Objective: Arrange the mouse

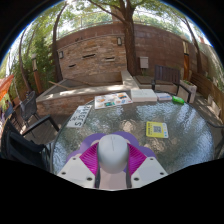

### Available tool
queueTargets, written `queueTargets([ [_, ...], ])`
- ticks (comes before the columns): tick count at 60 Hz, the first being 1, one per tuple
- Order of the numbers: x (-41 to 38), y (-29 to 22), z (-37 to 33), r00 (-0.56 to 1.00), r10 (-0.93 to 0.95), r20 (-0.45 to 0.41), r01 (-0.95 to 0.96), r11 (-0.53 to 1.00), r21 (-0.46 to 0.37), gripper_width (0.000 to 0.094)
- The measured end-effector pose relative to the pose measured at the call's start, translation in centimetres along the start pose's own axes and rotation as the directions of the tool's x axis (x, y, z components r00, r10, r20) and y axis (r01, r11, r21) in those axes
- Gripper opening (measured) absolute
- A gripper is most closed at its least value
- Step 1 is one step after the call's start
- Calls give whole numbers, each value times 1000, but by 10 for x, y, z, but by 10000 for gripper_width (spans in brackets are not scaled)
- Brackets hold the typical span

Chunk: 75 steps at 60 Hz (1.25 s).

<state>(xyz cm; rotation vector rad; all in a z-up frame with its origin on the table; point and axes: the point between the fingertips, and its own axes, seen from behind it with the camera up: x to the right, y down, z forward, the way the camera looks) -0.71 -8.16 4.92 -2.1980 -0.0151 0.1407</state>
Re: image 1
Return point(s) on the black plastic armchair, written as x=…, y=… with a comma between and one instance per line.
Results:
x=20, y=146

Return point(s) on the white wall box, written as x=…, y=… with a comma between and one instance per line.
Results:
x=144, y=62

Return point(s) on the white lettered sign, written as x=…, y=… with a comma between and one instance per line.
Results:
x=79, y=116

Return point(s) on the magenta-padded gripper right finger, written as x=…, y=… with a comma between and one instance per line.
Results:
x=150, y=170

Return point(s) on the small white planter box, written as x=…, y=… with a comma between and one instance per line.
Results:
x=213, y=104

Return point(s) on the black metal armchair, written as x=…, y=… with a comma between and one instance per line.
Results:
x=221, y=144

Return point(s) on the green packet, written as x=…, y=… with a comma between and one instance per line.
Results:
x=178, y=99

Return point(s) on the flat white box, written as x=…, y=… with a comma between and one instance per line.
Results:
x=143, y=95

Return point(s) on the wooden lamp post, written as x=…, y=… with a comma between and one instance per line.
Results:
x=36, y=76

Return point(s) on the tree trunk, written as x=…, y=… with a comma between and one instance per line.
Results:
x=131, y=46

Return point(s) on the colourful printed leaflet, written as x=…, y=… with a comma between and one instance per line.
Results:
x=112, y=100

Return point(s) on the black wall lamp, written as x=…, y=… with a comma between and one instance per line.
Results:
x=61, y=54
x=119, y=41

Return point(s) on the white computer mouse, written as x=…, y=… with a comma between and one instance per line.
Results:
x=113, y=153

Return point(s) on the wooden stick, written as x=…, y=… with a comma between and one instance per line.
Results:
x=59, y=85

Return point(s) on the dark wooden armchair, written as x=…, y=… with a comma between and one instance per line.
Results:
x=168, y=74

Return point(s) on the purple paw-shaped mouse pad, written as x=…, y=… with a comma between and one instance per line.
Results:
x=89, y=138

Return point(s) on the yellow code card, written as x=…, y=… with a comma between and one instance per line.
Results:
x=157, y=129

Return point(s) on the blue and white booklet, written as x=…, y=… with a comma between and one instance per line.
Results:
x=164, y=96

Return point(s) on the black mesh chair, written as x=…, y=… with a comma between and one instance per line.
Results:
x=30, y=106

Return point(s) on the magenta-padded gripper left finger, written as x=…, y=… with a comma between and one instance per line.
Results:
x=75, y=171

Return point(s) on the large white planter box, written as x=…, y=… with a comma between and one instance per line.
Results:
x=190, y=87

